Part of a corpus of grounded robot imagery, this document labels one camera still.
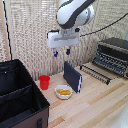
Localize red plastic cup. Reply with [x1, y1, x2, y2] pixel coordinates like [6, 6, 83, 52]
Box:
[38, 74, 51, 91]

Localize woven bamboo screen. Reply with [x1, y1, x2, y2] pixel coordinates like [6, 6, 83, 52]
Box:
[0, 0, 128, 82]

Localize thin black pole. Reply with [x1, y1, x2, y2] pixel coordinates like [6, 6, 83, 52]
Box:
[1, 0, 13, 61]

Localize dark blue book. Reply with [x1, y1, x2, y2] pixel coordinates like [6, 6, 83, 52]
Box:
[62, 61, 83, 94]

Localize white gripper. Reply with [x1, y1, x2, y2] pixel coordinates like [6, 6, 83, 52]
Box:
[46, 28, 81, 58]

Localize black cable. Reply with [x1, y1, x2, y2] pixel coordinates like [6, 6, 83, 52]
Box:
[79, 12, 128, 38]

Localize white bowl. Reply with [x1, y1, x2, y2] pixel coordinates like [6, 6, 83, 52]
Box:
[54, 84, 74, 100]

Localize black fabric storage box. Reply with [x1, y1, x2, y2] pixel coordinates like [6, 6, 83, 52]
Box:
[0, 59, 51, 128]

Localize black toaster oven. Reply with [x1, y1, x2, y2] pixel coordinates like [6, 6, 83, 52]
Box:
[91, 37, 128, 80]

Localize yellow food pieces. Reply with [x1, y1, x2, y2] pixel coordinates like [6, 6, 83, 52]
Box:
[56, 88, 72, 96]

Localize black wire rack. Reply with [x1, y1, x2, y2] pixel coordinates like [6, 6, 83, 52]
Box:
[79, 64, 112, 86]

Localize wooden screen post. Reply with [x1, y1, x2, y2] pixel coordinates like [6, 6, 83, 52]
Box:
[50, 0, 65, 76]

